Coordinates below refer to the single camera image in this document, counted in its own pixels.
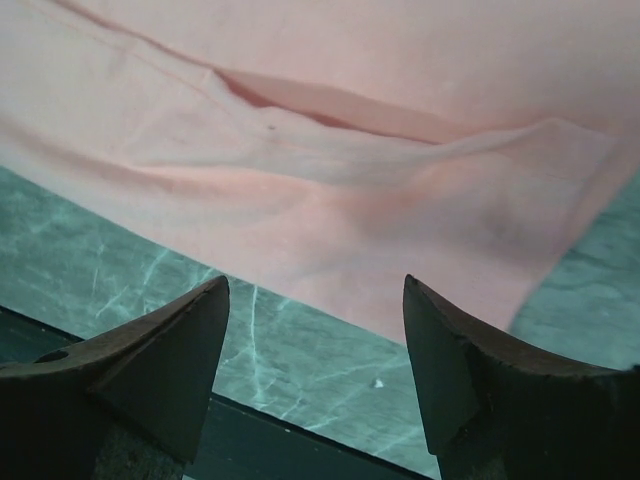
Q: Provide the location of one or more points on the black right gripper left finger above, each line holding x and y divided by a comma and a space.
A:
127, 404

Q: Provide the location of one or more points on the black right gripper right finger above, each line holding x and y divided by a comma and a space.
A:
496, 407

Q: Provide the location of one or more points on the salmon pink t shirt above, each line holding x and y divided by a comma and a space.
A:
326, 149

